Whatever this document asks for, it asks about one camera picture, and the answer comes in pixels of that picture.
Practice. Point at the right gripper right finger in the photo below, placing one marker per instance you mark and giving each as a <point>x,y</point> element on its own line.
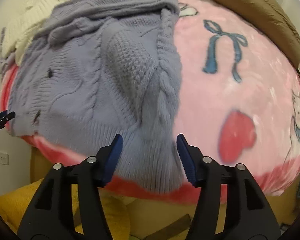
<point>231,204</point>

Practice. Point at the purple knit hooded cardigan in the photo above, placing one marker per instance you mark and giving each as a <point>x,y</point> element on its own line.
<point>98,68</point>

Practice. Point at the cream quilted jacket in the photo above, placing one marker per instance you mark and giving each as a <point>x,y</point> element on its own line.
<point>23,27</point>

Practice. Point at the pink cartoon fleece blanket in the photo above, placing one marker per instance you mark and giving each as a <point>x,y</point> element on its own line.
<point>239,102</point>

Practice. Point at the brown puffer jacket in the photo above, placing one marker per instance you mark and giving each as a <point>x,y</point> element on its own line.
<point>269,17</point>

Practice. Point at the white wall socket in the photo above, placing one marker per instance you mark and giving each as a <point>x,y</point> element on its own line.
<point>4,158</point>

